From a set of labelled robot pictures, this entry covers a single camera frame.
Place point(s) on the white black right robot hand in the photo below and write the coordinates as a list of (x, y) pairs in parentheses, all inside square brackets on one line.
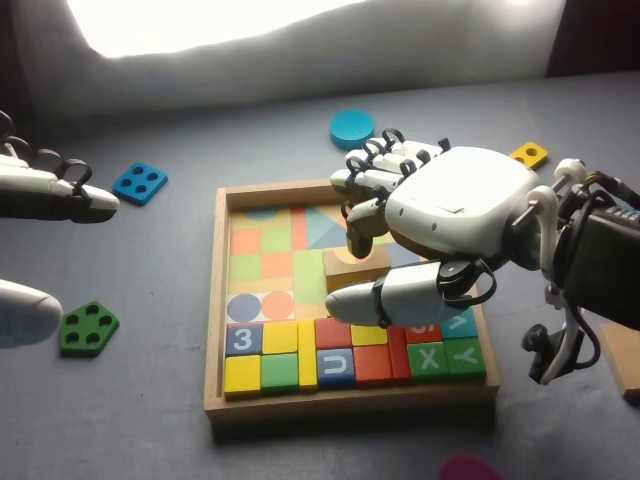
[(465, 200)]

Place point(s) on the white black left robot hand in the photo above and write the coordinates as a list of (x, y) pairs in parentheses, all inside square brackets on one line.
[(35, 185)]

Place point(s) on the yellow wooden block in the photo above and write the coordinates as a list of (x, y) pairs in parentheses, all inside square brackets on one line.
[(345, 280)]

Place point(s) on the yellow square holed piece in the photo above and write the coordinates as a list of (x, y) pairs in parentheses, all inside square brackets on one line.
[(530, 154)]

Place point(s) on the blue square four-hole piece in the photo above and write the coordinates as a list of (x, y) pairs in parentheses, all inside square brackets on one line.
[(140, 182)]

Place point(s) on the green pentagon five-hole piece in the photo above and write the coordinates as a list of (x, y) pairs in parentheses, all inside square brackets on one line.
[(87, 327)]

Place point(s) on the grey table cloth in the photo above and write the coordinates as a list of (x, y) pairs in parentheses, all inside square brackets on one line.
[(125, 260)]

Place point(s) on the blue round disc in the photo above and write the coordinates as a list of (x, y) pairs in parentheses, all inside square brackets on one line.
[(351, 127)]

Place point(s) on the white backdrop cloth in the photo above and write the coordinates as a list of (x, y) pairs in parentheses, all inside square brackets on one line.
[(300, 65)]

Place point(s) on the wooden tray with printed base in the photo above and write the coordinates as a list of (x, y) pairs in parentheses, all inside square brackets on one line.
[(260, 270)]

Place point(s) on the flat wooden rectangular board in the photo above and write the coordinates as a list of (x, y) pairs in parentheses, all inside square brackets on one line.
[(622, 360)]

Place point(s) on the magenta round disc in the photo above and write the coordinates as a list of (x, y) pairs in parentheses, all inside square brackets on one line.
[(465, 469)]

